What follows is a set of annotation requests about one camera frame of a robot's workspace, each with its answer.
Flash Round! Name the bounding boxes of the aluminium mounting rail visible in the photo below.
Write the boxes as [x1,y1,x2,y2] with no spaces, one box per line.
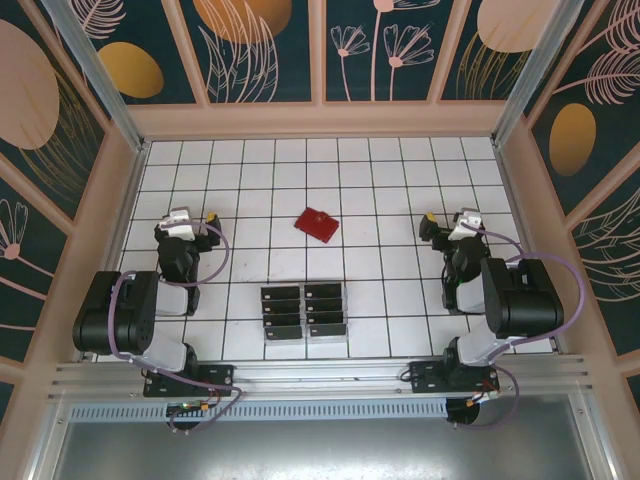
[47,353,596,401]

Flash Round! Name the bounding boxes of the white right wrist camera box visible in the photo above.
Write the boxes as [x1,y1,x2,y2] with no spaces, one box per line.
[448,208,482,240]

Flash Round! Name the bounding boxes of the grey metal panel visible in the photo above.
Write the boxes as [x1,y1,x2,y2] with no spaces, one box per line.
[29,394,616,480]

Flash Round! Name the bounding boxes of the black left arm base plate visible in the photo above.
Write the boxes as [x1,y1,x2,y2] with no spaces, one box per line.
[143,363,236,399]

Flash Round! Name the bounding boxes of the tray of black blocks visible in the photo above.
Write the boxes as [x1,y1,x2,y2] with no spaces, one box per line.
[259,282,350,347]

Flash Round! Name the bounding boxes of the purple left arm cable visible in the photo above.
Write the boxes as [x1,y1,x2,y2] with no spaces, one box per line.
[107,222,244,436]

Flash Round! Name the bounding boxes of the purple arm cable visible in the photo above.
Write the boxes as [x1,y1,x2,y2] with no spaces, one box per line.
[107,222,244,436]
[452,222,587,431]

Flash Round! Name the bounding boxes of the grey slotted cable duct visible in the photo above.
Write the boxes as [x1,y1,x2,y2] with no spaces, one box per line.
[67,398,449,422]

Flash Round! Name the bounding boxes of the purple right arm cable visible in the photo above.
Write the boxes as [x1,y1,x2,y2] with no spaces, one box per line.
[452,222,587,431]

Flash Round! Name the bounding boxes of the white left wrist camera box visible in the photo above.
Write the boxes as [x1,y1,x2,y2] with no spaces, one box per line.
[160,208,196,240]

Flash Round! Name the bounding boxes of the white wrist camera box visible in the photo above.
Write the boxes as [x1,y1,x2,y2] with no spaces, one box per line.
[448,208,482,240]
[160,208,196,240]

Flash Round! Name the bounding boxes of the aluminium table side rail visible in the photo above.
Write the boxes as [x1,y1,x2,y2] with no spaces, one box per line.
[77,139,154,362]
[492,139,569,354]

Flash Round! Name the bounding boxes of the red leather card holder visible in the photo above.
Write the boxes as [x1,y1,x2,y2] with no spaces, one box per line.
[293,205,340,246]

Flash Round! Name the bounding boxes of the aluminium frame post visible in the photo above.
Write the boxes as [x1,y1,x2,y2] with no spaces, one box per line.
[489,0,584,146]
[42,0,151,154]

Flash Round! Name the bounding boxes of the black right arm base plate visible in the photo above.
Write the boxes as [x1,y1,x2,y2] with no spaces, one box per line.
[408,360,501,396]

